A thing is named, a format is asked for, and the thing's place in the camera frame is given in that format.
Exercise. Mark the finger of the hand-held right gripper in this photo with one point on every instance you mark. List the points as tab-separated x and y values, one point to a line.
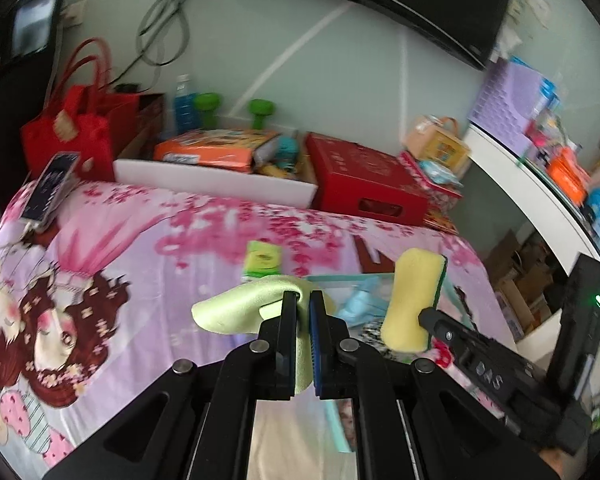
460	350

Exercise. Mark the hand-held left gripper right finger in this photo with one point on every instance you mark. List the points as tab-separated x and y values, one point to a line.
316	355

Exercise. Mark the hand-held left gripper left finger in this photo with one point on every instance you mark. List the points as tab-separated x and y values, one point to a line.
287	360

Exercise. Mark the blue face mask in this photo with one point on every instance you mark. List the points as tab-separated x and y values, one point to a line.
360	305

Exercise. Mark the light green cloth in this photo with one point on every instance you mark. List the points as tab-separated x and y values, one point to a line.
240	305

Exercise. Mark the yellow sponge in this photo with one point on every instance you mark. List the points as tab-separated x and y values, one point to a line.
405	300

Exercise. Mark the person's right forearm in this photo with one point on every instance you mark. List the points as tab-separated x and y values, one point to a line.
555	465

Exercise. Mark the brown cardboard boxes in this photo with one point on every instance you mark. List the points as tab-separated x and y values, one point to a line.
520	280

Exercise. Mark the green tissue packet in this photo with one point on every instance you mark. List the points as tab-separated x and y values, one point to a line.
262	259

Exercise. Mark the red patterned gift box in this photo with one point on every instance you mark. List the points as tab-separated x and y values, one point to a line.
440	200

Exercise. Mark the white desk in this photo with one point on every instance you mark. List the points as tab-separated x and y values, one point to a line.
530	200

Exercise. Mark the cartoon printed pink bedsheet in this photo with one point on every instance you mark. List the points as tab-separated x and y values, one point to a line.
155	240

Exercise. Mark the light blue packet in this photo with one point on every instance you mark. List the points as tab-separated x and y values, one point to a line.
440	170

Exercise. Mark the orange packet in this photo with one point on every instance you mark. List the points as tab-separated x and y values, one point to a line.
570	175

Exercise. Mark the red cardboard box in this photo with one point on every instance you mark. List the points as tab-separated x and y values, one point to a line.
360	170

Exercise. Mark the white open cardboard box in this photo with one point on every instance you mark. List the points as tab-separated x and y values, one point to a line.
205	177

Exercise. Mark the teal toy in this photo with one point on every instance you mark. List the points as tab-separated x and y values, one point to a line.
287	150

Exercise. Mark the orange cardboard box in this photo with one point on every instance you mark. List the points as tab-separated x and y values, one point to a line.
205	152

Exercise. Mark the green dumbbell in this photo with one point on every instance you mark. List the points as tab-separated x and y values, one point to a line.
261	109
206	105

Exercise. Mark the purple perforated basket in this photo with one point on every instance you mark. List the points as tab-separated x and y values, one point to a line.
510	100

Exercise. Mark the blue water bottle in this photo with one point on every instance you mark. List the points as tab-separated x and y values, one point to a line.
185	110

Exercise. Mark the red paper bag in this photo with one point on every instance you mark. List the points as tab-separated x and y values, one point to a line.
145	120

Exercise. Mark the white phone stand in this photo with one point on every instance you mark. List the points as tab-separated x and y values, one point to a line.
39	227

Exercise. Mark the smartphone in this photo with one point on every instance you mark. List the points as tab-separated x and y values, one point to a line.
50	187

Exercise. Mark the red felt handbag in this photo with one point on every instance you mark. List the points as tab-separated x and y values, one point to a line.
45	135

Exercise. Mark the dark cabinet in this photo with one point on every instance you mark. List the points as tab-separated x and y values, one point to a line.
0	110

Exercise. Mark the white wall socket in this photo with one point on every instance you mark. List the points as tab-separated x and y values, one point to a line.
73	13

